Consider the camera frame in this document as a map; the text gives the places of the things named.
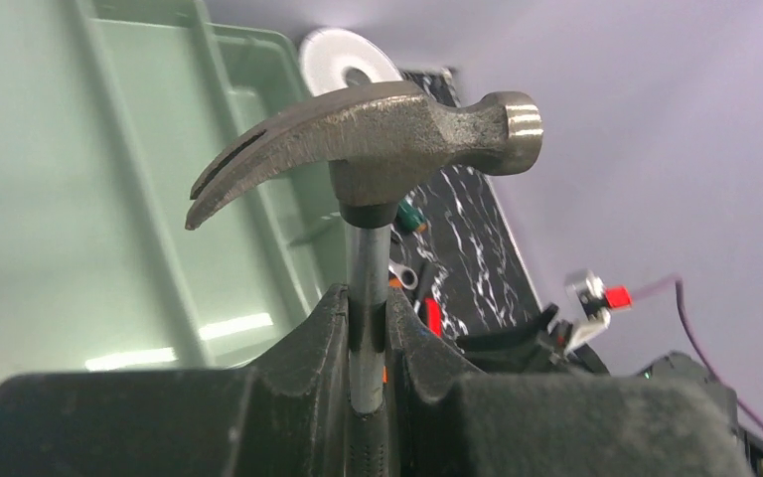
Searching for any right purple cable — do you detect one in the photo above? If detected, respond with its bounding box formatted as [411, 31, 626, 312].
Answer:
[631, 273, 763, 455]

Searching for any red utility knife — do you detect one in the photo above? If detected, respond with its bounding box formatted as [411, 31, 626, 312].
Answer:
[422, 297, 443, 337]

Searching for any green plastic tool box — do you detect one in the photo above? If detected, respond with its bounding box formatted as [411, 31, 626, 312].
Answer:
[0, 1, 346, 384]

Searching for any silver combination wrench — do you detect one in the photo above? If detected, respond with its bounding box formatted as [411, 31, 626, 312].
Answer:
[388, 259, 419, 290]

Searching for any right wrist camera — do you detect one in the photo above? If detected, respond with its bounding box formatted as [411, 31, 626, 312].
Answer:
[564, 270, 633, 353]

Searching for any steel claw hammer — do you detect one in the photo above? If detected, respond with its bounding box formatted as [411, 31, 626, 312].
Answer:
[185, 80, 543, 476]

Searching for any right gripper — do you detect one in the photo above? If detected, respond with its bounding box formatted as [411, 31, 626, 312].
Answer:
[455, 304, 609, 376]

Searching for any green stubby screwdriver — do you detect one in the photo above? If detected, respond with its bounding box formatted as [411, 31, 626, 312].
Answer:
[396, 200, 428, 235]

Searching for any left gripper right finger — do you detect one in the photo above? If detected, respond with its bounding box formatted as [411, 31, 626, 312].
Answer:
[386, 290, 751, 476]

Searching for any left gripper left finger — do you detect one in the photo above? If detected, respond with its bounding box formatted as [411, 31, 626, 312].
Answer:
[0, 285, 349, 476]

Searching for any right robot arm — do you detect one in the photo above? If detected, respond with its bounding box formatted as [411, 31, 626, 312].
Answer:
[456, 305, 763, 476]

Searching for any white filament spool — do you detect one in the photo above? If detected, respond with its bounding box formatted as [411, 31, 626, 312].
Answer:
[298, 27, 403, 96]

